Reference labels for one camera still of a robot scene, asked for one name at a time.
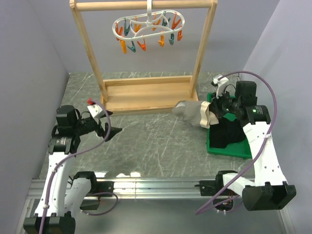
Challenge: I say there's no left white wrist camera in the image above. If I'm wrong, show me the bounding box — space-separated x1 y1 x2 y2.
87 98 105 119

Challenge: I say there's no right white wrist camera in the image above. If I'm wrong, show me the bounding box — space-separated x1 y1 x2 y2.
212 74 229 98

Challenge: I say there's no aluminium mounting rail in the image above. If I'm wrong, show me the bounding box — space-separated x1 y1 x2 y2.
22 171 296 234

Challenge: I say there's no black garment in bin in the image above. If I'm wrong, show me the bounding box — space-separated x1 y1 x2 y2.
209 117 246 149

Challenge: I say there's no orange clip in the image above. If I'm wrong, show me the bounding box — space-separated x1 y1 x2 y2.
137 40 146 51
177 30 183 41
171 12 181 30
115 23 123 41

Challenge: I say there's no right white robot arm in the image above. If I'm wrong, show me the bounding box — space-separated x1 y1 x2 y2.
212 81 296 211

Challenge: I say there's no yellow clip inner left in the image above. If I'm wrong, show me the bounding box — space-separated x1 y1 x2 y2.
134 16 142 33

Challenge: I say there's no yellow clip front left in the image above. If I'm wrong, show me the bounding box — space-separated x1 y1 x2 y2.
120 40 127 54

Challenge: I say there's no wooden hanging rack frame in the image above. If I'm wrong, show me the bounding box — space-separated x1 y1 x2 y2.
69 0 218 115

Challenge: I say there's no yellow clip front right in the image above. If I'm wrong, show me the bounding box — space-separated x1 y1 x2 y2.
158 31 164 47

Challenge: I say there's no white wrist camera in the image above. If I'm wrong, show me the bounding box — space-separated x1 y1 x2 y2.
212 74 229 98
87 98 105 119

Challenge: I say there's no teal clip back left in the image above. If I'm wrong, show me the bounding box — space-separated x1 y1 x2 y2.
124 18 131 36

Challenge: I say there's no white plastic clip hanger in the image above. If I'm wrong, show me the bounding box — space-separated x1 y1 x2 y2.
112 0 185 41

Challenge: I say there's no yellow clip back centre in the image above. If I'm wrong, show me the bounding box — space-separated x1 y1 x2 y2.
153 13 162 25

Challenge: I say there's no taupe underwear beige waistband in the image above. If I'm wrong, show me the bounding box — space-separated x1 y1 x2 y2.
172 100 219 129

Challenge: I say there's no teal clip front left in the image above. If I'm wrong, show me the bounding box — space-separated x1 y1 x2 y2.
127 41 137 53

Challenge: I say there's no teal clip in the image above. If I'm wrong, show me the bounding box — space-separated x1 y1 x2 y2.
169 33 175 45
161 11 171 27
124 18 131 36
127 41 137 53

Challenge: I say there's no yellow clip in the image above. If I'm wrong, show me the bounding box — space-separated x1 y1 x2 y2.
158 31 164 47
120 40 127 54
153 13 162 25
134 16 142 33

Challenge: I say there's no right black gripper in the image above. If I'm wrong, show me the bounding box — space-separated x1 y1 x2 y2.
207 88 241 118

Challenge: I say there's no teal clip back centre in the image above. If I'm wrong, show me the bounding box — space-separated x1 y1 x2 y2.
161 11 171 27

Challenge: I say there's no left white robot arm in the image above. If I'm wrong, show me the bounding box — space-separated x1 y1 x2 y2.
23 100 122 234

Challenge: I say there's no teal clip front right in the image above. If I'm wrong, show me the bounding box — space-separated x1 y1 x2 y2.
169 33 175 45

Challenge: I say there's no green plastic bin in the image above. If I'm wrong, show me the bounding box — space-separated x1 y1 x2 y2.
206 93 252 159

